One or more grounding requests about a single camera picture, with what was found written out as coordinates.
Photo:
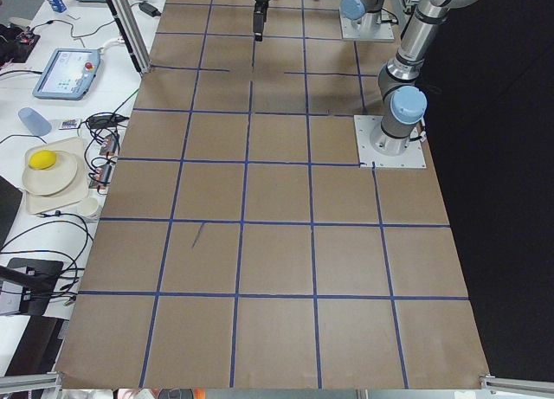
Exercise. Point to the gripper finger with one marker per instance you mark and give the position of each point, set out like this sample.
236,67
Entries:
259,19

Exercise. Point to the black stand base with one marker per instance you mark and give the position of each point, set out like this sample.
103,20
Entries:
27,285

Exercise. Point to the black power adapter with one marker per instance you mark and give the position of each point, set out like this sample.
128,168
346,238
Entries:
149,9

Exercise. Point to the teach pendant tablet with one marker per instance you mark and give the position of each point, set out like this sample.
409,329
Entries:
68,75

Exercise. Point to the blue plastic cup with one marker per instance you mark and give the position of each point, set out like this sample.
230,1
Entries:
34,122

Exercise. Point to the beige tray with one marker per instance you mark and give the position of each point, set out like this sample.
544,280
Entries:
74,193

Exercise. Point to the white paper cup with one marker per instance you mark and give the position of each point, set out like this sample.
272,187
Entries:
89,209

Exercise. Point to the beige plate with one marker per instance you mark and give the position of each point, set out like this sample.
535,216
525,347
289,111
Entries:
52,180

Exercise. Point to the yellow lemon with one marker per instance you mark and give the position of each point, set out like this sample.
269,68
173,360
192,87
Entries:
42,160

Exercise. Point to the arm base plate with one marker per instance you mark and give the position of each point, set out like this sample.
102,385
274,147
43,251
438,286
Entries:
377,150
359,33

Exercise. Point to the aluminium frame post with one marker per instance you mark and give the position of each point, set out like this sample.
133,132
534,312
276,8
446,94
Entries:
129,30

